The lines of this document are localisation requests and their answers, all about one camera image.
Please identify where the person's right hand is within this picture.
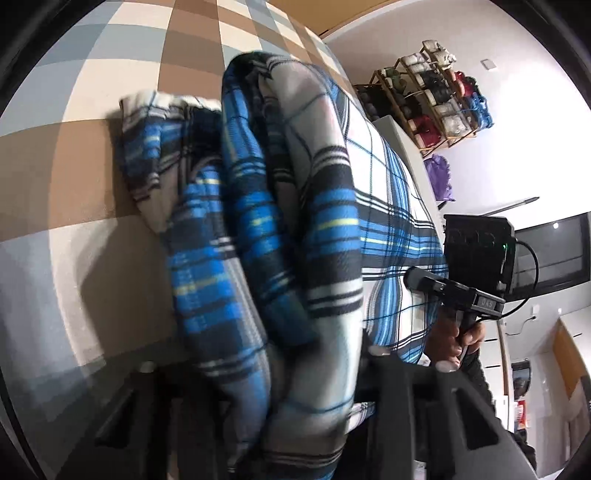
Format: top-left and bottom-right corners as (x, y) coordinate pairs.
(431, 307), (486, 370)

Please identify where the blue plaid shirt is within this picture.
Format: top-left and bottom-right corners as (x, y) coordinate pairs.
(117, 52), (450, 480)

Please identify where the purple plastic bag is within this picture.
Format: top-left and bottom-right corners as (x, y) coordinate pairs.
(424, 154), (456, 202)

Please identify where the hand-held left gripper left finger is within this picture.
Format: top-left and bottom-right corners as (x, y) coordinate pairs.
(90, 360), (232, 480)

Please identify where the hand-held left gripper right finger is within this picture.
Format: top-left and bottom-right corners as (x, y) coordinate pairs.
(362, 344), (541, 480)

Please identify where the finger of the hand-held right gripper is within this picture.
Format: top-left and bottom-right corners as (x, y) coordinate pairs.
(404, 267), (450, 297)

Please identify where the wooden door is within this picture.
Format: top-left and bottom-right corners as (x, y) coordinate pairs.
(318, 0), (386, 38)

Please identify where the black television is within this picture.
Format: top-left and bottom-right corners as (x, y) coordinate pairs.
(512, 213), (591, 297)

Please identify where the black cable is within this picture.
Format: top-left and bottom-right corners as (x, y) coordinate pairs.
(501, 240), (540, 319)

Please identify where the checkered tablecloth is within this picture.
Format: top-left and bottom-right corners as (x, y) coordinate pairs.
(0, 0), (363, 462)

